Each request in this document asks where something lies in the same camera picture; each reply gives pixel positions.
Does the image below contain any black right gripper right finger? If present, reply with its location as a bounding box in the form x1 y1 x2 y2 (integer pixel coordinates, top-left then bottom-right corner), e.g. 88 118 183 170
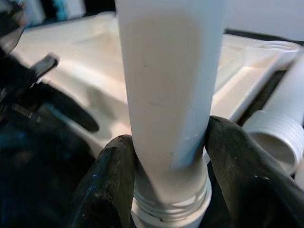
204 115 304 228

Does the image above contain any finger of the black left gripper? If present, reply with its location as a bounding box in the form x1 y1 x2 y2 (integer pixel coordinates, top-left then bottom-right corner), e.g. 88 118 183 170
29 53 59 83
40 82 100 133

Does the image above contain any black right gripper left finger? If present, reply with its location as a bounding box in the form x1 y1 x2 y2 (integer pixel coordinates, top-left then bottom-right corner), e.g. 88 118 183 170
68 134 139 228

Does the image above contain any white plastic table leg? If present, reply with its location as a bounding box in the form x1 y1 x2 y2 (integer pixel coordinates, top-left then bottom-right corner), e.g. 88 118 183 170
114 0 226 216
242 53 304 178

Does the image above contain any white plastic children table top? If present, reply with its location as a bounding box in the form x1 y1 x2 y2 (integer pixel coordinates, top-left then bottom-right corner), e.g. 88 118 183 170
11 13 304 228

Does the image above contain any black plastic sheet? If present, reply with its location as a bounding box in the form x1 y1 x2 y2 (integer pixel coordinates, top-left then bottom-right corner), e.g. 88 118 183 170
0 28 304 228

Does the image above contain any large white board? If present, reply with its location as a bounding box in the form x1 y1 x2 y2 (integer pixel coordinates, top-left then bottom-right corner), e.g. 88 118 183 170
223 0 304 33

